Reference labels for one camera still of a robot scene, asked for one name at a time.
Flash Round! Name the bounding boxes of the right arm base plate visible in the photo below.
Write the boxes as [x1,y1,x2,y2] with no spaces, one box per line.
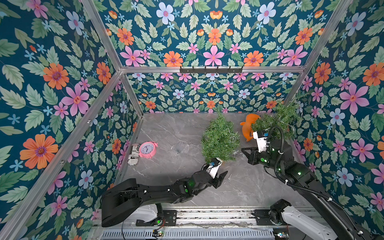
[252,210,284,226]

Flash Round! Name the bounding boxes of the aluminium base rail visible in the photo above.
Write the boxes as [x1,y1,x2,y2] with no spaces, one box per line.
[98,206,343,230]

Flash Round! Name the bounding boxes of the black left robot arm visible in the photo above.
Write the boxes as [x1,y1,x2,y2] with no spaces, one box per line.
[101,170,228,228]

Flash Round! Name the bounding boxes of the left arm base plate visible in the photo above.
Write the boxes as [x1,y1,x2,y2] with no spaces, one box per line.
[136,210,178,228]

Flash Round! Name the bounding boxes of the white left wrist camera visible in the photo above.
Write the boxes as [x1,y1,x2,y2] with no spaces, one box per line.
[206,158,223,179]

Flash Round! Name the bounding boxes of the aluminium frame struts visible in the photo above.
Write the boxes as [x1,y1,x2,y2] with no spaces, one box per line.
[1,1,338,240]

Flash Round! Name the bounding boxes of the black coat hook rail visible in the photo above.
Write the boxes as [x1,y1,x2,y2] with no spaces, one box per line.
[179,66,243,75]

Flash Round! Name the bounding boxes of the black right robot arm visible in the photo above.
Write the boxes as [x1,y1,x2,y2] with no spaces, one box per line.
[241,140,383,240]

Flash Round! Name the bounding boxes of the pink alarm clock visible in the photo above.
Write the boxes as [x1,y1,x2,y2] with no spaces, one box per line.
[139,142,158,159]

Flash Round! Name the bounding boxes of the orange plush toy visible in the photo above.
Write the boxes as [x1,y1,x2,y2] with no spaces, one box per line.
[240,114,261,142]

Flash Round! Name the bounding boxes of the green christmas tree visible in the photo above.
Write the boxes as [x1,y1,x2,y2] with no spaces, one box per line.
[201,113,240,163]
[251,102,302,139]

